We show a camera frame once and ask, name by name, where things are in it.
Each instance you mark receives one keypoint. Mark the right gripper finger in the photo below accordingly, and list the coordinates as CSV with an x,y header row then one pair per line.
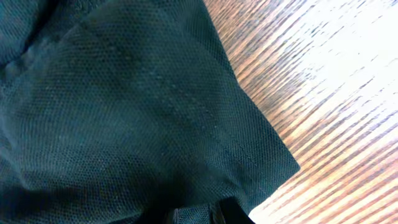
x,y
228,211

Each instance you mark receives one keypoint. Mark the black polo shirt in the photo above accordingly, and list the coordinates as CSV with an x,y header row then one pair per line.
x,y
126,111

